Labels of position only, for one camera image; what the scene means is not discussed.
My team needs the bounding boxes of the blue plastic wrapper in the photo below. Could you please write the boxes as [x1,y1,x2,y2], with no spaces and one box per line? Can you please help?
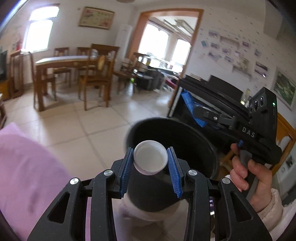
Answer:
[181,89,207,128]

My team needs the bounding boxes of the white bottle cap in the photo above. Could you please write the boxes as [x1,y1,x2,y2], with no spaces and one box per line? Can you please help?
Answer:
[133,140,168,176]

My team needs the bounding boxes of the black trash bin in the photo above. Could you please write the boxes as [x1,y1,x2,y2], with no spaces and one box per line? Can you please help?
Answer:
[125,118,219,212]

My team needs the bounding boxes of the person right hand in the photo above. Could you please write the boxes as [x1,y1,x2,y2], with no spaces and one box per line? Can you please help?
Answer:
[229,143,273,212]

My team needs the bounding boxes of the black upright piano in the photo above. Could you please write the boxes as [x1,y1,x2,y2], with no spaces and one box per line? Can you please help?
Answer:
[167,75,248,138]

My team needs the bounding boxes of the beige right jacket sleeve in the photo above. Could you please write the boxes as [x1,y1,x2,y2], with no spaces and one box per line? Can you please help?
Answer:
[258,188,295,240]

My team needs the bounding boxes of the framed landscape picture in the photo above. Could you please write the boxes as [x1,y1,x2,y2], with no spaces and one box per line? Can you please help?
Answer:
[273,67,295,110]

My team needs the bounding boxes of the purple tablecloth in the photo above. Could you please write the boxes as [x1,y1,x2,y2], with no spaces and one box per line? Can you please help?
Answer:
[0,122,92,241]

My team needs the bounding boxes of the white standing air conditioner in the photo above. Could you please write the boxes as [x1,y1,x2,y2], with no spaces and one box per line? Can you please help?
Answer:
[115,25,132,61]

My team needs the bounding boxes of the wooden dining chair front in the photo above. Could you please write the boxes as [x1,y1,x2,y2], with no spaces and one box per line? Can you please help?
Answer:
[78,44,120,111]

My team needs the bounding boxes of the tall wooden plant stand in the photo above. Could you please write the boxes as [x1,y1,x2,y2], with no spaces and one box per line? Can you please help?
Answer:
[9,50,24,99]

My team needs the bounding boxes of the wooden dining table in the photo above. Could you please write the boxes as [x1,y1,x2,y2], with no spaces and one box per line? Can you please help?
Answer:
[34,55,115,112]

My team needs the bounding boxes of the framed floral picture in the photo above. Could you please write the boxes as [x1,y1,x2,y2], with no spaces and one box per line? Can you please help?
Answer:
[79,6,115,30]

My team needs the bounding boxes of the black television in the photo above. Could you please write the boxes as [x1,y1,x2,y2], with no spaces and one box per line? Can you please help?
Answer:
[0,51,7,81]

